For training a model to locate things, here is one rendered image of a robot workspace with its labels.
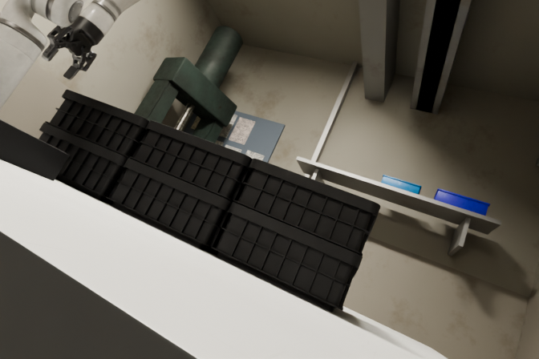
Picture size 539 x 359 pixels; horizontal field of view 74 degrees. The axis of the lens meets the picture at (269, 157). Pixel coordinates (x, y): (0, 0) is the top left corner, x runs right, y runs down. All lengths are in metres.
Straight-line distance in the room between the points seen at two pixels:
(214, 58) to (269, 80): 0.87
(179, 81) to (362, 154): 1.86
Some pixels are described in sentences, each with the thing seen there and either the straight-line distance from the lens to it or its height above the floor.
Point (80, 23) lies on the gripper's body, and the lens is 1.08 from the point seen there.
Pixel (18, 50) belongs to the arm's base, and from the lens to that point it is 0.90.
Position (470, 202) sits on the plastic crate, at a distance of 3.02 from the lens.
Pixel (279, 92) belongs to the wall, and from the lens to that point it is 4.10.
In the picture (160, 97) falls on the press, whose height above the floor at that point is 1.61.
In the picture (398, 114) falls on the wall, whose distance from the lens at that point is 3.79.
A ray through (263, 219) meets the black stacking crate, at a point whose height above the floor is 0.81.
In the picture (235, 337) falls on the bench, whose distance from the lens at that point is 0.18.
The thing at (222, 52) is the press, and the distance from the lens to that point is 3.67.
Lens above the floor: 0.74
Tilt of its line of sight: 15 degrees up
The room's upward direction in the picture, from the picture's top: 25 degrees clockwise
